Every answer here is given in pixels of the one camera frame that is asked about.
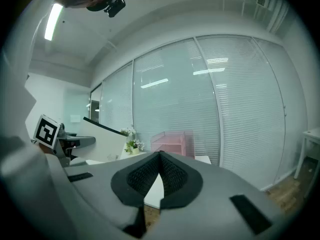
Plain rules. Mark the pink plastic drawer box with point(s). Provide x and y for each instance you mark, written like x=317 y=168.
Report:
x=172 y=144

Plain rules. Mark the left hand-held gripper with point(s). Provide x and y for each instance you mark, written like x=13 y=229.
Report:
x=46 y=131

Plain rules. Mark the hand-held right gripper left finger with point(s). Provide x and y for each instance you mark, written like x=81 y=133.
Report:
x=100 y=184

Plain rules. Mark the person's left forearm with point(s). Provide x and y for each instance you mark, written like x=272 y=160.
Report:
x=46 y=150

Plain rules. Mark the white window blinds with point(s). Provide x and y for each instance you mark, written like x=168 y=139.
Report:
x=175 y=96

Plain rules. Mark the potted plant with white flowers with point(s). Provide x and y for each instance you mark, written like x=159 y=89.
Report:
x=133 y=145

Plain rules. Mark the person's white shirt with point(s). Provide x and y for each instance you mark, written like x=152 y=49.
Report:
x=15 y=109

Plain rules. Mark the white side table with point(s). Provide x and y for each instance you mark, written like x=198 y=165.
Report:
x=308 y=136

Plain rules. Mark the black head-worn camera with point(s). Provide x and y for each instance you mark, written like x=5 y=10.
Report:
x=115 y=7

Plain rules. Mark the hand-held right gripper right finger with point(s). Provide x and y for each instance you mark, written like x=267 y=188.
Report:
x=215 y=189

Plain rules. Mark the long ceiling light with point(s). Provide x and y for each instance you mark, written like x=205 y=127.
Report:
x=53 y=21

